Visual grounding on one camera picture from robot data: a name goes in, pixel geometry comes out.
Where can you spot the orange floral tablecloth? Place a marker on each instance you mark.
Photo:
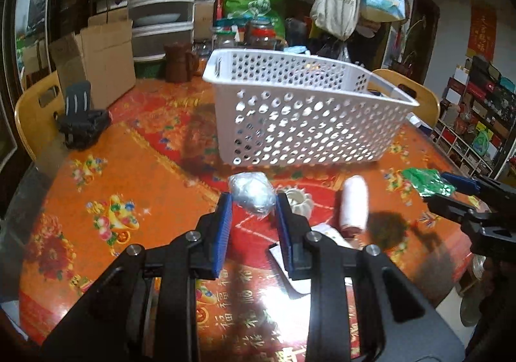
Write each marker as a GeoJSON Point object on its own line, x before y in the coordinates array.
{"type": "Point", "coordinates": [141, 168]}

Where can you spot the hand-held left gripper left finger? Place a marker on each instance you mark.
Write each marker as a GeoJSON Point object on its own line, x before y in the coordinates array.
{"type": "Point", "coordinates": [224, 231]}

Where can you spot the white rolled cloth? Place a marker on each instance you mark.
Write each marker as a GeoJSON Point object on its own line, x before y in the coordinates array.
{"type": "Point", "coordinates": [354, 201]}

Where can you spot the red wall scroll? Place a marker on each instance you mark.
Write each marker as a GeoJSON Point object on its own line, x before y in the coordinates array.
{"type": "Point", "coordinates": [481, 31]}

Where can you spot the cardboard box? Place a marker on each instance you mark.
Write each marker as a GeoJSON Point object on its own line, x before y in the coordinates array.
{"type": "Point", "coordinates": [105, 64]}

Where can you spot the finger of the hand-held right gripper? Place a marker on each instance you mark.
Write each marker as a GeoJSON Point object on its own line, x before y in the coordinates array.
{"type": "Point", "coordinates": [451, 207]}
{"type": "Point", "coordinates": [459, 182]}

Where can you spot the white scalloped soft toy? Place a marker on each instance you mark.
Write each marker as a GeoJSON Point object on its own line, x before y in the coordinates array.
{"type": "Point", "coordinates": [300, 204]}

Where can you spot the white shelf with boxes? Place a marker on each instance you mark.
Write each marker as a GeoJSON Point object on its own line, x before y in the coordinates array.
{"type": "Point", "coordinates": [475, 116]}

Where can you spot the grey plastic-wrapped soft ball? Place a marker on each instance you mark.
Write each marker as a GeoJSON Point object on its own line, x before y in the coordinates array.
{"type": "Point", "coordinates": [250, 190]}

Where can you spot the brown ceramic jug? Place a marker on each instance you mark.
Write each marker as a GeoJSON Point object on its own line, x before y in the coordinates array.
{"type": "Point", "coordinates": [177, 64]}

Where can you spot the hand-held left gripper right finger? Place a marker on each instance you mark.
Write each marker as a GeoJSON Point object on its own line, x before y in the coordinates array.
{"type": "Point", "coordinates": [283, 231]}

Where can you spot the green crinkled packet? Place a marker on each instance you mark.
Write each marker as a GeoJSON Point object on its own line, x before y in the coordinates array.
{"type": "Point", "coordinates": [423, 180]}

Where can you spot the wooden chair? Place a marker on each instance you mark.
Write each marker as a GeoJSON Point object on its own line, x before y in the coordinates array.
{"type": "Point", "coordinates": [32, 124]}
{"type": "Point", "coordinates": [427, 98]}

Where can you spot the grey plastic drawer tower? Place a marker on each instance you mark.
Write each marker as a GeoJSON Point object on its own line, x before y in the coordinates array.
{"type": "Point", "coordinates": [161, 3]}

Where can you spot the white perforated plastic basket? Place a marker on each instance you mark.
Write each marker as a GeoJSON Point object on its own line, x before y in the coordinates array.
{"type": "Point", "coordinates": [225, 84]}

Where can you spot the glass jar with red lid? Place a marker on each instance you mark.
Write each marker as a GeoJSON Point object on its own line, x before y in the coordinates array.
{"type": "Point", "coordinates": [262, 37]}

